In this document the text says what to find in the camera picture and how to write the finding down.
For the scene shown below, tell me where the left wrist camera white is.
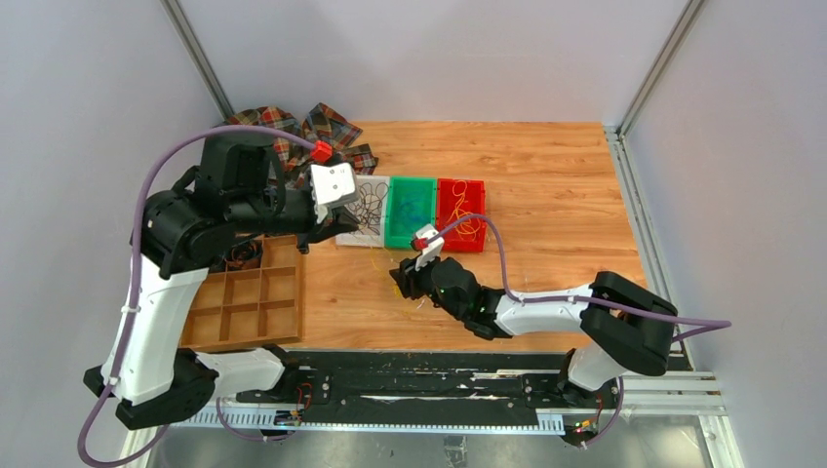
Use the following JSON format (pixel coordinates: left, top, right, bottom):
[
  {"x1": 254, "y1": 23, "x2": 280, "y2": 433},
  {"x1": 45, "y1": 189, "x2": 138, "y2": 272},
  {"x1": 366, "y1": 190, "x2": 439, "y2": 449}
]
[{"x1": 309, "y1": 162, "x2": 359, "y2": 224}]

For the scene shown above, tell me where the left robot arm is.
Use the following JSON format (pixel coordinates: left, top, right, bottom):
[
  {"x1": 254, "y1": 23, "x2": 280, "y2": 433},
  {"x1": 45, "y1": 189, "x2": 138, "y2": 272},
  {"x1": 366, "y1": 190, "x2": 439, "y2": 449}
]
[{"x1": 84, "y1": 125, "x2": 358, "y2": 430}]

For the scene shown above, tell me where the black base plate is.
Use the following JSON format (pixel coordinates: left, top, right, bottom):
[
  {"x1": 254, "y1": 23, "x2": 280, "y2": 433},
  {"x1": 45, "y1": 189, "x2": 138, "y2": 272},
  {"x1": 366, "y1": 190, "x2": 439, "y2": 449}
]
[{"x1": 236, "y1": 349, "x2": 623, "y2": 428}]

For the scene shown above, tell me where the green plastic bin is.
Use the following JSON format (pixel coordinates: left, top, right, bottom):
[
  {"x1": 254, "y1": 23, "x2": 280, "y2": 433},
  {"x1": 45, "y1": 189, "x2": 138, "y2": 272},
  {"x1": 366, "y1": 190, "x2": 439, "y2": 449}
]
[{"x1": 385, "y1": 176, "x2": 437, "y2": 250}]

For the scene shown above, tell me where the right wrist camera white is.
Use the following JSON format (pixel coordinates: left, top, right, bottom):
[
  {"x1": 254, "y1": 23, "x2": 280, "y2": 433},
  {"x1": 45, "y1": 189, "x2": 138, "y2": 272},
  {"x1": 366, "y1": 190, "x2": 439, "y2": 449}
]
[{"x1": 411, "y1": 224, "x2": 445, "y2": 271}]

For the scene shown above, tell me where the white plastic bin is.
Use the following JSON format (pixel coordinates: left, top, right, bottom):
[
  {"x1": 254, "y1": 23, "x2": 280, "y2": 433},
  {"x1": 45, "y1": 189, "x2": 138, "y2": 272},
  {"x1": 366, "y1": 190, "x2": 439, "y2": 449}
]
[{"x1": 335, "y1": 175, "x2": 390, "y2": 248}]

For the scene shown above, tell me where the red plastic bin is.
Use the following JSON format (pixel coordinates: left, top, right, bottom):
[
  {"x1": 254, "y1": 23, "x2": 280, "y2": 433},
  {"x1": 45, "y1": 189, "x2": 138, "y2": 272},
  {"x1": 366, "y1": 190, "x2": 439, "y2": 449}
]
[{"x1": 436, "y1": 178, "x2": 487, "y2": 254}]

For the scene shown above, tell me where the blue cable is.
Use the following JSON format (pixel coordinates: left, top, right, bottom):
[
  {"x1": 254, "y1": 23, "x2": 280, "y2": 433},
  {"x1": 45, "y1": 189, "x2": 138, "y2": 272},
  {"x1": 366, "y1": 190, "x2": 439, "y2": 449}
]
[{"x1": 392, "y1": 190, "x2": 433, "y2": 234}]

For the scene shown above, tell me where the yellow cable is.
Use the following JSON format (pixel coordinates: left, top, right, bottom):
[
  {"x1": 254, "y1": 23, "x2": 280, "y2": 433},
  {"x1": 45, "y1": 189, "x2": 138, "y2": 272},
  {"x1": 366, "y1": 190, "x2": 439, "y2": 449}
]
[
  {"x1": 368, "y1": 248, "x2": 399, "y2": 298},
  {"x1": 442, "y1": 180, "x2": 484, "y2": 244}
]

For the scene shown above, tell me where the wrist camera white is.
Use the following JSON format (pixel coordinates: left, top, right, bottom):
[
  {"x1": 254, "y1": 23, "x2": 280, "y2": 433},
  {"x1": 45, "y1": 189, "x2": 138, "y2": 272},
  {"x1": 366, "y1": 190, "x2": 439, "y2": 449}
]
[
  {"x1": 309, "y1": 162, "x2": 359, "y2": 224},
  {"x1": 411, "y1": 224, "x2": 445, "y2": 271}
]

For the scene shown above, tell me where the aluminium front rail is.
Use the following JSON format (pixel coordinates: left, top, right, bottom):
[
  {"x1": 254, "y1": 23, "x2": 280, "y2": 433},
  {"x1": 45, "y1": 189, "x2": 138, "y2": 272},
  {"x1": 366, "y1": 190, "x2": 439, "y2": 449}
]
[{"x1": 181, "y1": 364, "x2": 743, "y2": 467}]

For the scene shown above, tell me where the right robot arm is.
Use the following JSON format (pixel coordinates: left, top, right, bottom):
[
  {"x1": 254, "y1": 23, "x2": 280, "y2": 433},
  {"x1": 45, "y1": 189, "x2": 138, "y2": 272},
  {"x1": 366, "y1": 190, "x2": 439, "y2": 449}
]
[{"x1": 389, "y1": 257, "x2": 678, "y2": 407}]

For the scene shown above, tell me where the plaid cloth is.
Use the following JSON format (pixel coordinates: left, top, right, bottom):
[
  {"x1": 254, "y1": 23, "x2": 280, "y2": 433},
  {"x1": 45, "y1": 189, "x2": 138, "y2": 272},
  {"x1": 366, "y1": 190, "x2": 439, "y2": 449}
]
[{"x1": 223, "y1": 102, "x2": 379, "y2": 188}]

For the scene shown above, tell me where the wooden divided tray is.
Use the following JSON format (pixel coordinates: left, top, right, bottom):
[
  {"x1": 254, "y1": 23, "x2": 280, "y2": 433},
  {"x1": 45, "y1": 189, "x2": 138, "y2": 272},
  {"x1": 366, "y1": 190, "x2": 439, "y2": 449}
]
[{"x1": 179, "y1": 236, "x2": 304, "y2": 353}]

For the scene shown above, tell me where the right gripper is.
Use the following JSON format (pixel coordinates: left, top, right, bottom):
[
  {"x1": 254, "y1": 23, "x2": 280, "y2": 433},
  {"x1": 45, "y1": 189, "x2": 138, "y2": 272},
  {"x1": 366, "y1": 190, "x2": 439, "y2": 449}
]
[{"x1": 391, "y1": 249, "x2": 466, "y2": 321}]

